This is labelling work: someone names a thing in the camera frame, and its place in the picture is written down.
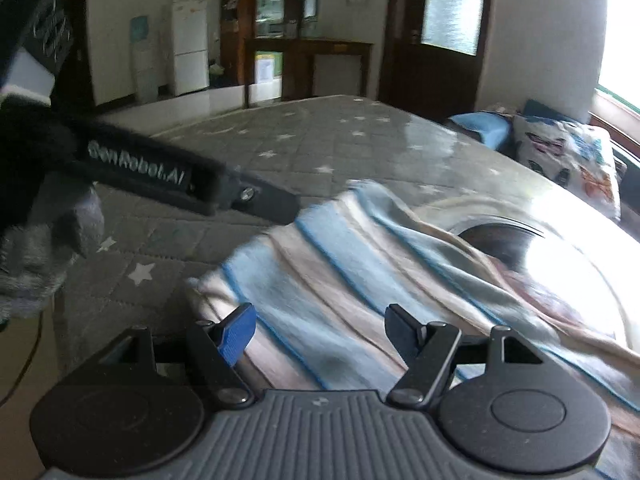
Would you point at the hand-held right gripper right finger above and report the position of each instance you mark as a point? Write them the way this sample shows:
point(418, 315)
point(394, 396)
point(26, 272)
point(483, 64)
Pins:
point(404, 327)

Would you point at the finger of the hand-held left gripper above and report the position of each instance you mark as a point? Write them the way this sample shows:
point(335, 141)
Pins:
point(272, 200)

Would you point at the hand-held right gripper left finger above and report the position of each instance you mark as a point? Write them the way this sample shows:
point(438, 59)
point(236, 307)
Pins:
point(235, 335)

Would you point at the blue beige striped garment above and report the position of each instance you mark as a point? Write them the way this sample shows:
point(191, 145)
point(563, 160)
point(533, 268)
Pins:
point(350, 270)

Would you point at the grey star quilted mat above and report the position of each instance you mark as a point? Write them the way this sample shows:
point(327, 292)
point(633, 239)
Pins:
point(300, 150)

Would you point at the water dispenser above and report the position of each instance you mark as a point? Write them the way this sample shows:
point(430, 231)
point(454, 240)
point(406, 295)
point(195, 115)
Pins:
point(145, 70)

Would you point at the white cardboard box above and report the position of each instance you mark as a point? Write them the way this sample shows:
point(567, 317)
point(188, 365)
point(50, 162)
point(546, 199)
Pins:
point(265, 75)

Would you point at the white refrigerator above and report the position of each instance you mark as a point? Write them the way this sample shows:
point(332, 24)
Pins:
point(190, 50)

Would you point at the dark wooden side table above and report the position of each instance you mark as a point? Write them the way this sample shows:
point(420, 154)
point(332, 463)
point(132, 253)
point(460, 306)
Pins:
point(310, 46)

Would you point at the wooden display cabinet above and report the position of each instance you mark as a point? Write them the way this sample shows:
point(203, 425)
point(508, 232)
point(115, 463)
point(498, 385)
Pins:
point(240, 35)

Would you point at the dark wooden glass door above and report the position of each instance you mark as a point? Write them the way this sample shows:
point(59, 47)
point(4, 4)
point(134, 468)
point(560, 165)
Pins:
point(430, 80)

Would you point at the blue sofa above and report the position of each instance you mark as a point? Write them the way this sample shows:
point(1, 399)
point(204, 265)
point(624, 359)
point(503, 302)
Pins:
point(480, 127)

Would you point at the butterfly print pillow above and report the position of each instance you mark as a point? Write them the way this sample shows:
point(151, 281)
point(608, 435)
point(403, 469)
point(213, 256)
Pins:
point(565, 155)

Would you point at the bright window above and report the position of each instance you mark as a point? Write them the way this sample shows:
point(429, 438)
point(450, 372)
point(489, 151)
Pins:
point(622, 35)

